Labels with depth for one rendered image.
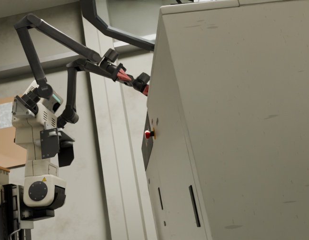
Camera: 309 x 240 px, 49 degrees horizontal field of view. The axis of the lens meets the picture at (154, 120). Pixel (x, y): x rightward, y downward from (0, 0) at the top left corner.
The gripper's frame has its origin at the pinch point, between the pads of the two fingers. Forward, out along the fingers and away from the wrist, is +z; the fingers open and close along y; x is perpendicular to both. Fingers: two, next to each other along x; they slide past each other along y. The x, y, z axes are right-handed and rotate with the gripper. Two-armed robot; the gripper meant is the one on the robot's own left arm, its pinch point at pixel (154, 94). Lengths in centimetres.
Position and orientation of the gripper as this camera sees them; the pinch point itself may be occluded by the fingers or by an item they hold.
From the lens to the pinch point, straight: 211.6
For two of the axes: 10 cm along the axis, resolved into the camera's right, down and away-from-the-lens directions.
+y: 6.1, 3.7, 7.1
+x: -5.0, 8.7, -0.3
